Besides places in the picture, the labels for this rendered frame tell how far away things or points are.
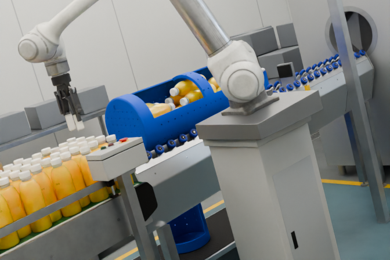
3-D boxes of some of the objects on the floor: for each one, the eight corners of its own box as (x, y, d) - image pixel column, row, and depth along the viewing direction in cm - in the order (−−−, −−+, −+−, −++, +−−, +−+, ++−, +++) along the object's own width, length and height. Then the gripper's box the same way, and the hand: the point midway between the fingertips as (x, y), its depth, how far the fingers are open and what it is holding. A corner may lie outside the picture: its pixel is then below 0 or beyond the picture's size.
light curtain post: (390, 219, 330) (328, -59, 303) (386, 223, 326) (323, -58, 299) (381, 219, 335) (319, -56, 308) (376, 223, 331) (314, -55, 304)
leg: (369, 184, 396) (351, 102, 386) (366, 187, 392) (347, 104, 382) (363, 183, 400) (344, 103, 390) (359, 187, 396) (340, 105, 386)
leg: (388, 184, 385) (369, 100, 376) (384, 187, 382) (365, 103, 372) (380, 184, 390) (361, 101, 380) (376, 187, 386) (358, 103, 376)
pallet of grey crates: (347, 114, 625) (324, 13, 606) (303, 136, 578) (276, 28, 559) (272, 116, 720) (250, 29, 702) (229, 136, 674) (205, 44, 655)
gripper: (79, 69, 211) (97, 126, 214) (56, 75, 224) (72, 128, 228) (63, 73, 206) (82, 132, 209) (40, 79, 219) (57, 134, 223)
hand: (75, 123), depth 218 cm, fingers open, 6 cm apart
